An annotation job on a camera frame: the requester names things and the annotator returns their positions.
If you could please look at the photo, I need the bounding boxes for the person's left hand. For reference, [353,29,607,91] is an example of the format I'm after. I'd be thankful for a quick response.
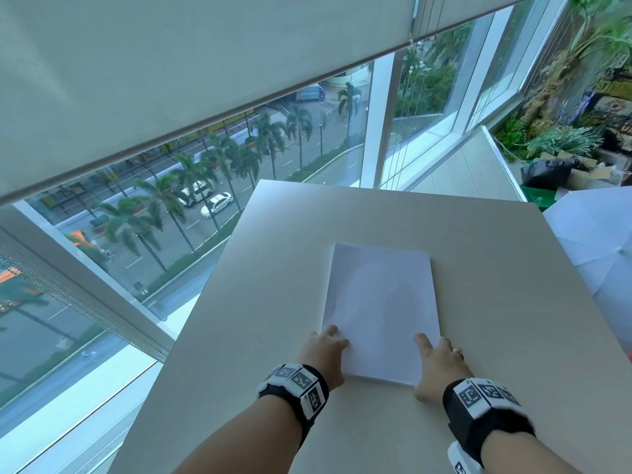
[295,325,352,391]

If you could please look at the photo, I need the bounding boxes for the white window ledge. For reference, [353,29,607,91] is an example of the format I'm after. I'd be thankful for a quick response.
[414,125,528,203]

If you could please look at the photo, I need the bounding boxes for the person's right hand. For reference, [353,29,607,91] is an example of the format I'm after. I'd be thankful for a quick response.
[413,332,475,405]

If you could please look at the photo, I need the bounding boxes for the row of palm trees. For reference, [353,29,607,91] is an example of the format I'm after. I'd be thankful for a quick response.
[91,82,363,274]

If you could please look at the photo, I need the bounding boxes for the person's right forearm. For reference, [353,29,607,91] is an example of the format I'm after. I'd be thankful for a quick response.
[476,431,591,474]

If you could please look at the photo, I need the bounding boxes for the white paper sheet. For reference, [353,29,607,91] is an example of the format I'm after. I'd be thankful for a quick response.
[321,242,441,387]

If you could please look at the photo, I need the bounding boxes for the cardboard box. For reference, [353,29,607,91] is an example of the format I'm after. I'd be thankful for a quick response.
[538,151,624,191]

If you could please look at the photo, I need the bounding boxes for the black wristband with marker tags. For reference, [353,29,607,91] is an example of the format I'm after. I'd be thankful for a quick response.
[442,377,537,474]
[257,363,330,436]

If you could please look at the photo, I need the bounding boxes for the green potted plants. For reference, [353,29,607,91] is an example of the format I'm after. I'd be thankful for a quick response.
[493,0,632,164]

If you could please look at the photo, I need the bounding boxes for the white umbrella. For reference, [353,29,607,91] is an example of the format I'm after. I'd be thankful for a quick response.
[542,186,632,354]

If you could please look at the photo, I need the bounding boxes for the green bag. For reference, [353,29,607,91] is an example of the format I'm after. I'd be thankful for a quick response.
[522,186,560,211]

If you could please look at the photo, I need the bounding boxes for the black bag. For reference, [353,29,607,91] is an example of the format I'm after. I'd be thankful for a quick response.
[520,158,576,189]

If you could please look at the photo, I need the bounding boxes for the person's left forearm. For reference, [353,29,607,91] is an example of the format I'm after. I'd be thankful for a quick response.
[172,394,305,474]

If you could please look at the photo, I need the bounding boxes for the white roller blind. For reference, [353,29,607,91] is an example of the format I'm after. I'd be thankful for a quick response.
[0,0,527,208]

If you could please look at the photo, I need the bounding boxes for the white window frame post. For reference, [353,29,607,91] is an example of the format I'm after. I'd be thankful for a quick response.
[359,50,396,189]

